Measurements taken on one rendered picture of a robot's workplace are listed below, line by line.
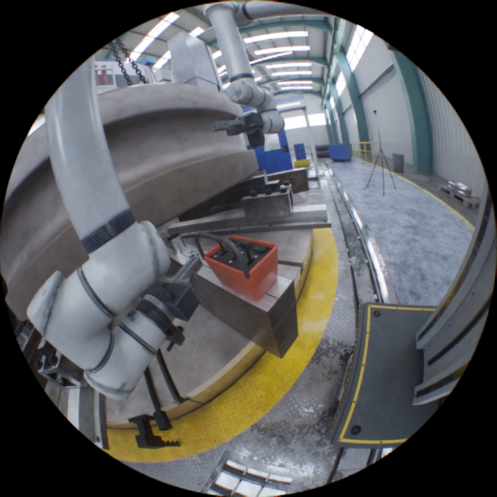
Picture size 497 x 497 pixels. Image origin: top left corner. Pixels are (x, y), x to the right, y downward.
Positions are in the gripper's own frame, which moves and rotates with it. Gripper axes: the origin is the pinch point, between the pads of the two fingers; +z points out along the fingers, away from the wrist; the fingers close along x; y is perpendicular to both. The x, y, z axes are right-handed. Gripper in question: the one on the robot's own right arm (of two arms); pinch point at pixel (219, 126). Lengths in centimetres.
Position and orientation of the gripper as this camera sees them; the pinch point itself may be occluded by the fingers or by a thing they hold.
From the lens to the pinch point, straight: 54.1
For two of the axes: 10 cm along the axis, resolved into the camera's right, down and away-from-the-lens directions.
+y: -2.5, -8.3, -5.1
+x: 7.3, 1.8, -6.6
